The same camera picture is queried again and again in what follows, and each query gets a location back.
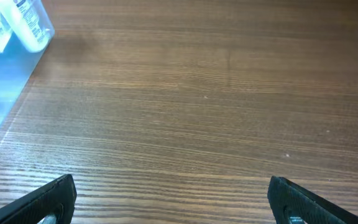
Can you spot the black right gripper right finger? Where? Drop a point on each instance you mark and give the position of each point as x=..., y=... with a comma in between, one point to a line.
x=291, y=203

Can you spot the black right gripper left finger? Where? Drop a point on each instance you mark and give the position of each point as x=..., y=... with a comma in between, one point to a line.
x=52, y=203

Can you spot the small white sanitizer bottle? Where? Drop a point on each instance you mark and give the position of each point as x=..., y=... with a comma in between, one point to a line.
x=29, y=21

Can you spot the clear plastic container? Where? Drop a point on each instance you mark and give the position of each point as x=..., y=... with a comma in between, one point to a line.
x=16, y=66

